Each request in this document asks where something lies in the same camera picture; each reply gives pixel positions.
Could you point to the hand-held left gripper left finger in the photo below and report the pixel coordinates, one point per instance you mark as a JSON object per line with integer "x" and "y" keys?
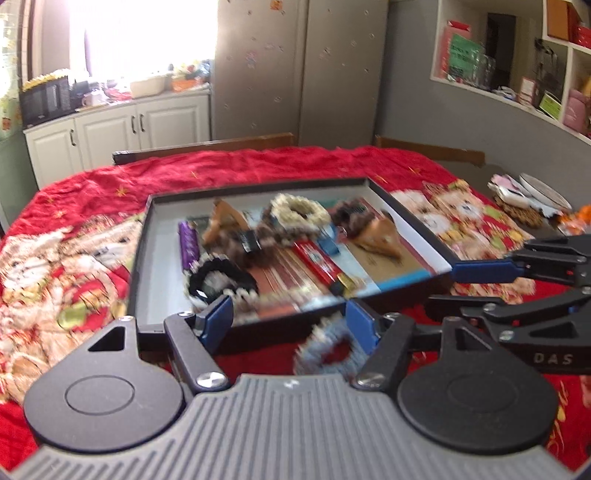
{"x": 220, "y": 321}

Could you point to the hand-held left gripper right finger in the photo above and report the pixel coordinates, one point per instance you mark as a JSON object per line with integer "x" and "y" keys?
{"x": 359, "y": 323}

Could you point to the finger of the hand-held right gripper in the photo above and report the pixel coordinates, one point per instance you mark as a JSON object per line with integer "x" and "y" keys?
{"x": 485, "y": 271}
{"x": 461, "y": 307}

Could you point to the black lace scrunchie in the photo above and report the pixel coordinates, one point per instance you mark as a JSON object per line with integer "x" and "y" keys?
{"x": 203, "y": 272}

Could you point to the grey-blue lace scrunchie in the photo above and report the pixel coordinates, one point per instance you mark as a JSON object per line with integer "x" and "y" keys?
{"x": 309, "y": 355}

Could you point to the red snack packet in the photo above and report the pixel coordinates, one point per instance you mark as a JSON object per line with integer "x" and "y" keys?
{"x": 318, "y": 263}

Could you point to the black shallow box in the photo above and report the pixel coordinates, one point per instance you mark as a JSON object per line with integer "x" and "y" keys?
{"x": 161, "y": 240}

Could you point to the gold wrapped candy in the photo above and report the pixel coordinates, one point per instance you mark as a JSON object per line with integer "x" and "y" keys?
{"x": 348, "y": 282}

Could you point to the illustrated book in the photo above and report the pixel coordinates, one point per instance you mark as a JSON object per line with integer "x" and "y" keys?
{"x": 392, "y": 272}

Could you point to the purple snack packet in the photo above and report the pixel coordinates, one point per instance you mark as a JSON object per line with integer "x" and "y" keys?
{"x": 189, "y": 247}

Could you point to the small blue packet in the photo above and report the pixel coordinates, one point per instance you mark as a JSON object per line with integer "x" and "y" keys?
{"x": 328, "y": 247}

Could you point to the black hair clip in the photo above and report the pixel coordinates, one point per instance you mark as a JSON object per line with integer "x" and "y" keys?
{"x": 249, "y": 242}

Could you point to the white crumpled cloth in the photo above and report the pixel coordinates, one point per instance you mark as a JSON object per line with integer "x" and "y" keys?
{"x": 505, "y": 189}

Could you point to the beige hair claw clip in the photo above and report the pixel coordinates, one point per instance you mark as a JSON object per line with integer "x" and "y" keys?
{"x": 381, "y": 235}

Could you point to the brown fur scrunchie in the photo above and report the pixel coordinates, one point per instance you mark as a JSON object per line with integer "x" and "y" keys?
{"x": 268, "y": 235}

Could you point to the orange wrapper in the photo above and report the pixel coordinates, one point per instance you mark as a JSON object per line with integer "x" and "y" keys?
{"x": 572, "y": 224}

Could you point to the white plate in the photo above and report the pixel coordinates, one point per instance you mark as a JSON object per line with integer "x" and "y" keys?
{"x": 545, "y": 190}

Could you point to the brown hair claw clip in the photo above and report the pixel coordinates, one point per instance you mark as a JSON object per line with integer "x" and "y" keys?
{"x": 221, "y": 217}

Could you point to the dark patterned scrunchie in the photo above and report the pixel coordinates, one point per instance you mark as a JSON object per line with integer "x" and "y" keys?
{"x": 351, "y": 212}

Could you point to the cream lace scrunchie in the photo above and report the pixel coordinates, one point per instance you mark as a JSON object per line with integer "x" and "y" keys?
{"x": 281, "y": 214}

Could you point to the wooden chair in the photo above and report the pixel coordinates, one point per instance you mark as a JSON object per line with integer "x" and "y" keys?
{"x": 429, "y": 150}
{"x": 207, "y": 145}

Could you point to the red printed bear blanket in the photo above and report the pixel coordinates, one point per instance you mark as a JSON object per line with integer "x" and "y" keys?
{"x": 277, "y": 161}

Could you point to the green sign card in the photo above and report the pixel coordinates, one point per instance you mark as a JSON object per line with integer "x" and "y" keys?
{"x": 551, "y": 105}

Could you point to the small red framed card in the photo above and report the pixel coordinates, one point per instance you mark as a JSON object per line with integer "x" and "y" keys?
{"x": 526, "y": 90}

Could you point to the clear glass jar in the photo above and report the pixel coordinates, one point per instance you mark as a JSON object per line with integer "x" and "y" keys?
{"x": 482, "y": 69}

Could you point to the white kitchen cabinet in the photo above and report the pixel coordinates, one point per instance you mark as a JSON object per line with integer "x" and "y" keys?
{"x": 161, "y": 124}

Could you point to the red and green gift box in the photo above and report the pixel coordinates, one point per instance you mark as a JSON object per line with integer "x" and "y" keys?
{"x": 455, "y": 50}

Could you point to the grey refrigerator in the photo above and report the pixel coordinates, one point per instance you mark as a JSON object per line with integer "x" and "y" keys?
{"x": 258, "y": 92}

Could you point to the white plastic basin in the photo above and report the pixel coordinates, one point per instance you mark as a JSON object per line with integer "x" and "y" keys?
{"x": 147, "y": 86}

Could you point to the white mug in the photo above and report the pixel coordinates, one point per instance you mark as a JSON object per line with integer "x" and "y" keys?
{"x": 92, "y": 98}

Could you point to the orange cardboard box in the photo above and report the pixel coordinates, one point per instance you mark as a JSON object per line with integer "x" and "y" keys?
{"x": 558, "y": 18}

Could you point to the black microwave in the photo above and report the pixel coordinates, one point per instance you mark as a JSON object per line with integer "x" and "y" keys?
{"x": 46, "y": 101}

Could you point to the yellow flower garland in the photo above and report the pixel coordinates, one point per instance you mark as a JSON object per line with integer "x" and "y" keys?
{"x": 46, "y": 79}

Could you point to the white wall shelf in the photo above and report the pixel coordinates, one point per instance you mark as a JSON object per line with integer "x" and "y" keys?
{"x": 437, "y": 41}

